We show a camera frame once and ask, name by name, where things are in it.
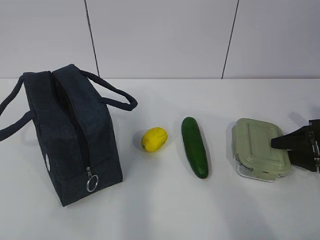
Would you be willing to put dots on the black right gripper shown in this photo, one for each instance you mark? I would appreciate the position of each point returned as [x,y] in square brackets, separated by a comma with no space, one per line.
[305,138]

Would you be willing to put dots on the green lidded glass container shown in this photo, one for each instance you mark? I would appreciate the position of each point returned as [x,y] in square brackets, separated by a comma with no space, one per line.
[252,151]

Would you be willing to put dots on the green cucumber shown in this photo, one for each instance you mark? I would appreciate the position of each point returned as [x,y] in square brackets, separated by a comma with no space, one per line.
[194,147]

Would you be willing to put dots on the dark blue lunch bag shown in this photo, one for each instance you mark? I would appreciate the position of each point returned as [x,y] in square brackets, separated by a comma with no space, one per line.
[69,108]

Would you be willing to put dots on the yellow lemon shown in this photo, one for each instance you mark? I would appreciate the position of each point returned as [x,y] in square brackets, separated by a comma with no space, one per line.
[154,139]

